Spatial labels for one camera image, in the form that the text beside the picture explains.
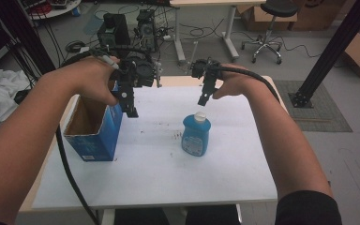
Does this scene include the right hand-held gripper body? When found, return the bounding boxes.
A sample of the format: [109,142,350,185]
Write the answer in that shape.
[190,57,223,83]

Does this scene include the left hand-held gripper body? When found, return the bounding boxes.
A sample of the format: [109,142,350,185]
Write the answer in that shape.
[110,55,158,89]

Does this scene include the blue bottle with white cap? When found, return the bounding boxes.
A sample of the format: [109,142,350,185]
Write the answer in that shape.
[181,111,212,158]

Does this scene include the person's right hand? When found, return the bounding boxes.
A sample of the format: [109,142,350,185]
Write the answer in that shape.
[211,63,261,101]

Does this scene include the person's left hand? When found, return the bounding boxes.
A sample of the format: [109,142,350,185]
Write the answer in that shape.
[51,55,122,107]

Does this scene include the thin grey rod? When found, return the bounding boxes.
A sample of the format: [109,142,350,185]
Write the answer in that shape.
[187,40,200,75]

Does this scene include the computer tower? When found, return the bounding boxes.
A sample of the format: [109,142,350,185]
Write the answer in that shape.
[134,8,158,53]

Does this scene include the blue cardboard box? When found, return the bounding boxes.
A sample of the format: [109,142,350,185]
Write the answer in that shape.
[63,82,124,163]

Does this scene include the black boxy device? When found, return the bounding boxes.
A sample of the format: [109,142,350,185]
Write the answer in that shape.
[97,12,131,50]

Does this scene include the white desk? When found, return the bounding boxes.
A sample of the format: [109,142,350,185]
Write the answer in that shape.
[169,0,267,64]

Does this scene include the black swivel stool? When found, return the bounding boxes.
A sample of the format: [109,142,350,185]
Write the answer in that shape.
[241,0,300,66]

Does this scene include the white table mat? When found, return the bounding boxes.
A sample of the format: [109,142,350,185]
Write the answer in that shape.
[32,85,278,210]

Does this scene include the brown cardboard box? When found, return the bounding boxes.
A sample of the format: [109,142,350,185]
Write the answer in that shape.
[236,4,298,32]

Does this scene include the round white table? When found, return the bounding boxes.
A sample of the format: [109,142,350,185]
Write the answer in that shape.
[18,0,83,21]

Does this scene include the person's black pants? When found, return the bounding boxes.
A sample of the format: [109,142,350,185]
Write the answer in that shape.
[113,203,242,225]

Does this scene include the grey floor mat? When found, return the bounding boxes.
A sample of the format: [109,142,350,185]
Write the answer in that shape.
[273,79,353,133]

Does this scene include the white cloth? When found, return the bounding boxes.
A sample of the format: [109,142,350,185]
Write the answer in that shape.
[0,67,32,126]

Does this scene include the black curtain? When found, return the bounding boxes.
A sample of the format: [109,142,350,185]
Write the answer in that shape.
[0,0,57,76]

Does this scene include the person's black sleeve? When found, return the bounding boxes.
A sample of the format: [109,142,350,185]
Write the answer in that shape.
[274,189,343,225]

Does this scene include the right hand-held gripper black cable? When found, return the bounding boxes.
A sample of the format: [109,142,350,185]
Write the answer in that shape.
[216,66,281,104]

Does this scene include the hand-held gripper black cable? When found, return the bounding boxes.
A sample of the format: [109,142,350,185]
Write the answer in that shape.
[54,46,153,225]
[216,66,281,104]

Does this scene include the coiled black floor cable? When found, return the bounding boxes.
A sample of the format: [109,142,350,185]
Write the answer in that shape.
[65,39,86,54]

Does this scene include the left hand-held gripper black cable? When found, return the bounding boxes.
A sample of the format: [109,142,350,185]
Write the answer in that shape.
[54,46,153,225]

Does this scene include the black metal post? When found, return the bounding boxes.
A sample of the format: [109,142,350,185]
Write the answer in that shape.
[288,0,360,109]

